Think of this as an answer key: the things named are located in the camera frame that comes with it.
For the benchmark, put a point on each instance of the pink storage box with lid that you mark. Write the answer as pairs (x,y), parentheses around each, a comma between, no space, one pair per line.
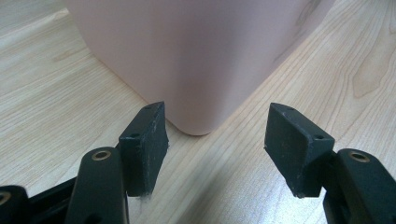
(193,56)

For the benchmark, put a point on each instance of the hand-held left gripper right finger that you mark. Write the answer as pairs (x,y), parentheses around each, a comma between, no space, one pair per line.
(295,149)

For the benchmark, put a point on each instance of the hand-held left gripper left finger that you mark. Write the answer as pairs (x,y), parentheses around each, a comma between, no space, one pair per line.
(143,149)

